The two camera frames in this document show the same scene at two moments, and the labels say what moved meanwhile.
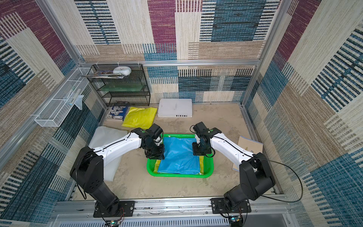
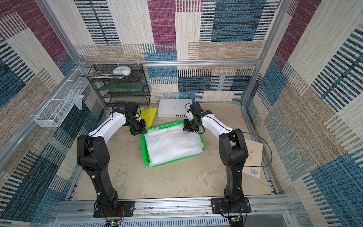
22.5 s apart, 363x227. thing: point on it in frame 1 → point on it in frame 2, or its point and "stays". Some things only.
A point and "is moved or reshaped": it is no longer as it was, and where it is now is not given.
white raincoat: (102, 135) → (166, 144)
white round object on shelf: (124, 71) stays
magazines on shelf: (106, 74) stays
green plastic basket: (208, 163) is moved or reshaped
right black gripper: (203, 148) → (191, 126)
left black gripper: (159, 155) → (142, 130)
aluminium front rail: (272, 211) stays
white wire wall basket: (53, 113) stays
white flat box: (172, 108) stays
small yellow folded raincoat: (142, 117) stays
